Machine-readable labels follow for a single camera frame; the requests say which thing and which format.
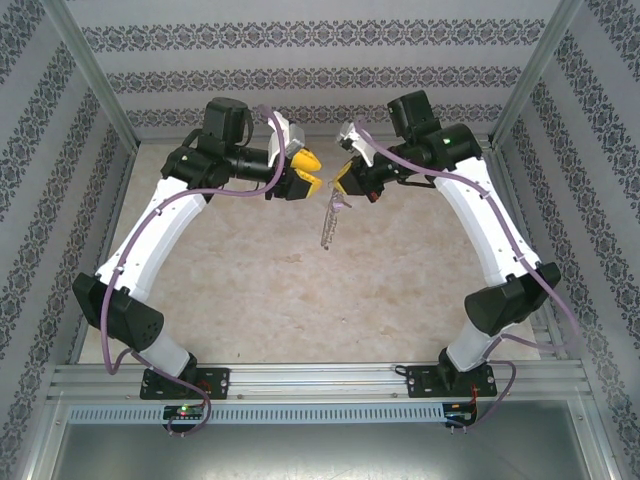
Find silver bead bracelet chain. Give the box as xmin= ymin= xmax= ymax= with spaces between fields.
xmin=318 ymin=182 xmax=352 ymax=251

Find circuit board with green light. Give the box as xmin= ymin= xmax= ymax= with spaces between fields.
xmin=163 ymin=404 xmax=206 ymax=420

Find small dark circuit board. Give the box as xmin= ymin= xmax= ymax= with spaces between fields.
xmin=444 ymin=402 xmax=479 ymax=426

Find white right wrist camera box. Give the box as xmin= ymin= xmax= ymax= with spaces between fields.
xmin=335 ymin=118 xmax=376 ymax=169

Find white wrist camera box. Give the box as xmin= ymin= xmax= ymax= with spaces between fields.
xmin=266 ymin=110 xmax=307 ymax=167
xmin=335 ymin=118 xmax=376 ymax=169

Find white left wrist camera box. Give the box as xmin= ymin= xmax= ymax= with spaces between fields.
xmin=266 ymin=110 xmax=307 ymax=167

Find aluminium side rail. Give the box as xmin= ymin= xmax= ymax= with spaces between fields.
xmin=67 ymin=144 xmax=139 ymax=364
xmin=482 ymin=139 xmax=569 ymax=359

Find aluminium frame post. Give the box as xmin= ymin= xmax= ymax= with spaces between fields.
xmin=42 ymin=0 xmax=141 ymax=149
xmin=487 ymin=0 xmax=586 ymax=146

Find long aluminium mounting rail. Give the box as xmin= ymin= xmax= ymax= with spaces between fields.
xmin=47 ymin=362 xmax=589 ymax=401

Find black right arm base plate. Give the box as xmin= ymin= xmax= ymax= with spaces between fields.
xmin=405 ymin=363 xmax=496 ymax=400

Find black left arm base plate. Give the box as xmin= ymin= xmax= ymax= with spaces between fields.
xmin=139 ymin=367 xmax=231 ymax=401

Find grey slotted cable duct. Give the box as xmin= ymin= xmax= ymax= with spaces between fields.
xmin=67 ymin=403 xmax=446 ymax=425

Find aluminium frame rail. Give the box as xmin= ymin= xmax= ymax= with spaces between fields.
xmin=567 ymin=394 xmax=624 ymax=480
xmin=19 ymin=394 xmax=71 ymax=480

